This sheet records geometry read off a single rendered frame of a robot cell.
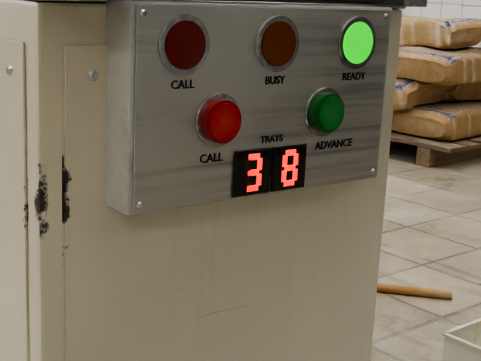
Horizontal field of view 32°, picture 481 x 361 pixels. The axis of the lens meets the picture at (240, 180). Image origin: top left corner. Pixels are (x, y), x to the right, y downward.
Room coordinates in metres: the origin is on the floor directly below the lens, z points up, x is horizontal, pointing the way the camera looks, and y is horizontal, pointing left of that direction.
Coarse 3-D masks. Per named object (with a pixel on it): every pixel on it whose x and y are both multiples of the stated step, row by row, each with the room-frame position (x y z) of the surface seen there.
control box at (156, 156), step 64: (128, 0) 0.55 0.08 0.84; (128, 64) 0.54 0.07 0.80; (256, 64) 0.60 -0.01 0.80; (320, 64) 0.63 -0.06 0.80; (384, 64) 0.68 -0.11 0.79; (128, 128) 0.54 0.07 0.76; (192, 128) 0.56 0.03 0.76; (256, 128) 0.60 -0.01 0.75; (128, 192) 0.54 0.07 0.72; (192, 192) 0.56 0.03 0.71; (256, 192) 0.60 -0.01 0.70
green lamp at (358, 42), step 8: (352, 24) 0.65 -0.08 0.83; (360, 24) 0.65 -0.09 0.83; (352, 32) 0.65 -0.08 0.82; (360, 32) 0.66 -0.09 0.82; (368, 32) 0.66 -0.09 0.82; (344, 40) 0.65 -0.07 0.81; (352, 40) 0.65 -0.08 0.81; (360, 40) 0.66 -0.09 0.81; (368, 40) 0.66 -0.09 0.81; (344, 48) 0.65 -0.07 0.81; (352, 48) 0.65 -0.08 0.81; (360, 48) 0.66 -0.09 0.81; (368, 48) 0.66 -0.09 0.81; (352, 56) 0.65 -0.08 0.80; (360, 56) 0.66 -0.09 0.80; (368, 56) 0.66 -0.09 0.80
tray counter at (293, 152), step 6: (288, 150) 0.61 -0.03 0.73; (294, 150) 0.62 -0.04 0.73; (294, 156) 0.62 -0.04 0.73; (282, 162) 0.61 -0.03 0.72; (294, 162) 0.62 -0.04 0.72; (288, 168) 0.62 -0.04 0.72; (294, 168) 0.62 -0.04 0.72; (282, 174) 0.61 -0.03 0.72; (294, 174) 0.62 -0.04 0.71; (282, 180) 0.61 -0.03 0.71; (288, 180) 0.62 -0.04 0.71
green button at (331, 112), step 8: (320, 96) 0.63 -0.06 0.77; (328, 96) 0.63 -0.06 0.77; (336, 96) 0.64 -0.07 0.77; (320, 104) 0.63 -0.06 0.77; (328, 104) 0.63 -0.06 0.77; (336, 104) 0.63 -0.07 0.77; (312, 112) 0.63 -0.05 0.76; (320, 112) 0.62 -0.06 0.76; (328, 112) 0.63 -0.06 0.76; (336, 112) 0.63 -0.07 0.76; (312, 120) 0.63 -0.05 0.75; (320, 120) 0.62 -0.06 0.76; (328, 120) 0.63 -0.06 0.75; (336, 120) 0.63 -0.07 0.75; (320, 128) 0.63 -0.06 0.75; (328, 128) 0.63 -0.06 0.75; (336, 128) 0.64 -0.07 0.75
